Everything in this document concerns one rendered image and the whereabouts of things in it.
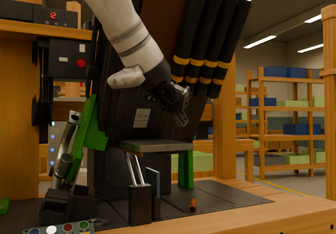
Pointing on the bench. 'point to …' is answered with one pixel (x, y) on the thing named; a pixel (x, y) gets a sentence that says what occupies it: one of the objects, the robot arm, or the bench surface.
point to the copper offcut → (192, 205)
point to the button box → (66, 231)
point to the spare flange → (99, 222)
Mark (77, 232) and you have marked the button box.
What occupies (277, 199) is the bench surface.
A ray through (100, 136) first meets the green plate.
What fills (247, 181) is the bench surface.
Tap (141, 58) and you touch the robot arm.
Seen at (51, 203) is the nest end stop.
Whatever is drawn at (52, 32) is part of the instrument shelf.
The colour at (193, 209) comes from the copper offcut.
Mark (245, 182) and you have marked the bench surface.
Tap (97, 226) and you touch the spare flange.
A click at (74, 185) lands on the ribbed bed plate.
